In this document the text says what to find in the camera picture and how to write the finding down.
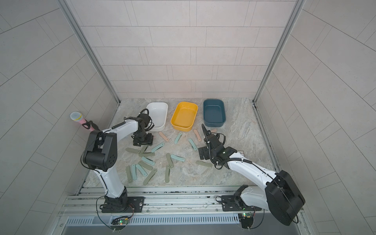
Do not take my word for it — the right circuit board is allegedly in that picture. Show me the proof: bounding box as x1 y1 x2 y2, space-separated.
238 212 255 230

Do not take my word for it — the left circuit board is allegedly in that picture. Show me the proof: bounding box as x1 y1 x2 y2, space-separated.
111 216 131 226

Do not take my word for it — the pink folding knife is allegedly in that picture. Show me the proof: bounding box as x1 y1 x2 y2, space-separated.
193 129 202 142
159 132 169 142

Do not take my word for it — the yellow storage box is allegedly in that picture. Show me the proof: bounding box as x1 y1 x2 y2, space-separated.
170 101 198 132

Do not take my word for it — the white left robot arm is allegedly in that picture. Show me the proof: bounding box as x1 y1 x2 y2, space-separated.
81 109 154 213

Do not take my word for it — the pink toy microphone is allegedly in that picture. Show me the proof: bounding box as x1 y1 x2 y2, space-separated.
70 111 95 131

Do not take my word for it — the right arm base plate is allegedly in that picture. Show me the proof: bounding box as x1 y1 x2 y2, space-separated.
215 195 262 212

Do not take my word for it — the circuit board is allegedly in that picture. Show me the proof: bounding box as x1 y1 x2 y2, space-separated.
111 216 131 226
238 212 255 230

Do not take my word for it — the aluminium rail frame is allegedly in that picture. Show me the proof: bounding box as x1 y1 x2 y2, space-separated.
57 184 306 218

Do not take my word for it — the mint folding knife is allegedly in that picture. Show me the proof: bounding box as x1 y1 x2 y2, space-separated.
131 164 137 181
170 154 186 162
142 157 155 166
188 138 198 151
136 164 148 176
151 143 165 153
174 132 183 144

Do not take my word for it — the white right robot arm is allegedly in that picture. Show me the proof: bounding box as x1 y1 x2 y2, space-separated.
204 135 306 226

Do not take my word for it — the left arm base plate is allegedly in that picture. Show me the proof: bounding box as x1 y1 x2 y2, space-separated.
99 196 145 213

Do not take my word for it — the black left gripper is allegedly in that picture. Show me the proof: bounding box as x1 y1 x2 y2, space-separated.
135 131 155 146

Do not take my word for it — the white storage box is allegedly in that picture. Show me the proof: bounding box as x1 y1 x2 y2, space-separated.
146 102 168 132

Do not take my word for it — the dark teal storage box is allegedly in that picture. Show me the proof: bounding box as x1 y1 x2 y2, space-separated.
203 99 226 127

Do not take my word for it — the black microphone stand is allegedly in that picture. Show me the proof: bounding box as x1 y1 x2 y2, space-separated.
81 120 100 131

